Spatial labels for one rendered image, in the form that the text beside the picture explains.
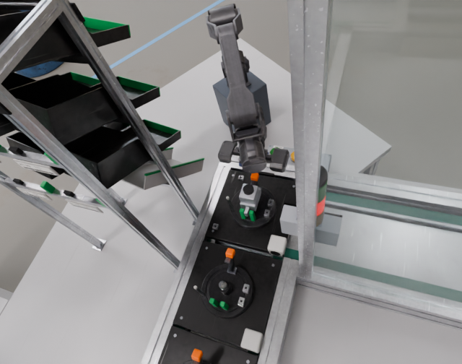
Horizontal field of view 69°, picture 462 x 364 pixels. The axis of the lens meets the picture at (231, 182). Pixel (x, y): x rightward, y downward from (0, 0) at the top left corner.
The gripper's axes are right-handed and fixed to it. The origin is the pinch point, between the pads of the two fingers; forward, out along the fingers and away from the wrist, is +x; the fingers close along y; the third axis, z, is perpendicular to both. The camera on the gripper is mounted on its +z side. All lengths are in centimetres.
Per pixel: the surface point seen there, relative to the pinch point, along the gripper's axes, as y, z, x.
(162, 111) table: 55, 33, 24
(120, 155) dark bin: 23.1, -17.5, -24.0
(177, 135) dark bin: 20.2, -1.5, -11.3
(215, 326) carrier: 0.2, -42.4, 12.0
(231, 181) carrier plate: 9.7, 0.0, 12.6
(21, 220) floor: 186, -13, 110
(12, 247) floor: 179, -32, 110
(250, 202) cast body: -1.3, -10.2, 2.8
